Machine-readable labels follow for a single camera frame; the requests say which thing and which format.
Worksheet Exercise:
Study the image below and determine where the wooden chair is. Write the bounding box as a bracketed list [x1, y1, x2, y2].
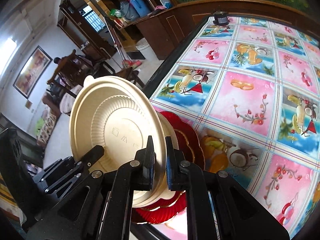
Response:
[47, 50, 145, 114]

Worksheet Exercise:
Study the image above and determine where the small black device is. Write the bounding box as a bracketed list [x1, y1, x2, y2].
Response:
[213, 11, 229, 26]

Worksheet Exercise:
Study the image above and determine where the blue thermos flask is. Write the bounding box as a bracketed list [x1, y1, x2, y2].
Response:
[130, 0, 151, 17]

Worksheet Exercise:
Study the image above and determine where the grey-blue thermos flask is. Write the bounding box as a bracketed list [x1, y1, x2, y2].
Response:
[120, 1, 139, 21]

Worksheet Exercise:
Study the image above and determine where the white plastic bucket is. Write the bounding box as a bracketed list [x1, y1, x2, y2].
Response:
[136, 38, 158, 61]

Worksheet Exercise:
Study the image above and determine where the framed wall painting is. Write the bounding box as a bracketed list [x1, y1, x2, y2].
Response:
[13, 46, 53, 99]

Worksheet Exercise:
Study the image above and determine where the colourful patterned tablecloth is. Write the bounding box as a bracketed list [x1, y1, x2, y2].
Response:
[150, 16, 319, 237]

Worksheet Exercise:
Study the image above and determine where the large red glass plate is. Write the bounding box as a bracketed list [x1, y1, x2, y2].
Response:
[132, 111, 204, 224]

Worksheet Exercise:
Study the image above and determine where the large beige plastic bowl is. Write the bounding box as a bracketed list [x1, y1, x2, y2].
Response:
[69, 75, 178, 207]

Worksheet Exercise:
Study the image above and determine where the wooden cabinet counter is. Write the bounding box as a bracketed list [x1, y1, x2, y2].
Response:
[120, 0, 319, 60]

